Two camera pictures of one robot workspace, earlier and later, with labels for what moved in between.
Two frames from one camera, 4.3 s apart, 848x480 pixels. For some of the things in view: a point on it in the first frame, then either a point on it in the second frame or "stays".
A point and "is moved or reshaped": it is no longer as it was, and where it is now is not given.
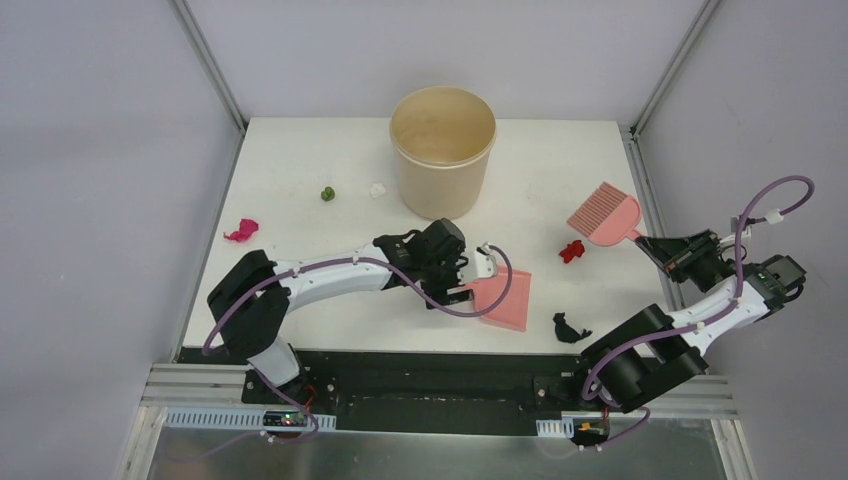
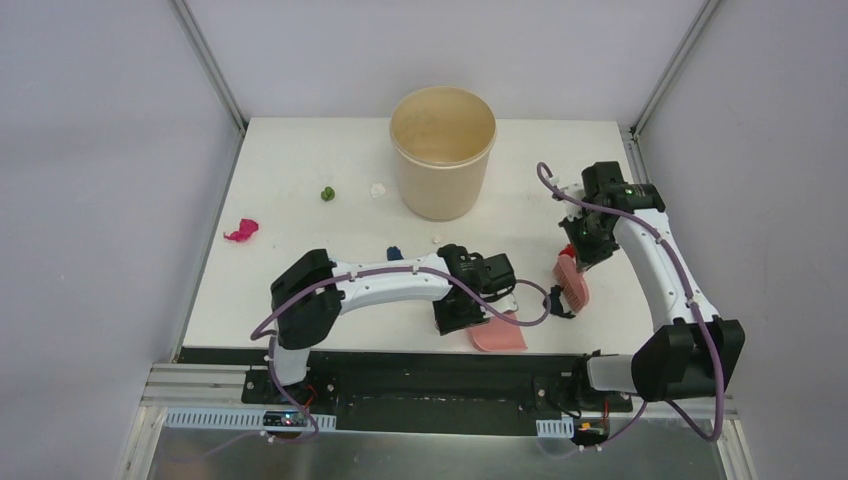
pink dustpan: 511,312 is moved or reshaped
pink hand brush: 608,217 is moved or reshaped
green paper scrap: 328,193 stays
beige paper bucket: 444,136 stays
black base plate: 422,392 stays
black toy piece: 565,332 to 555,303
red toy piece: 575,248 stays
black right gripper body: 698,261 to 591,241
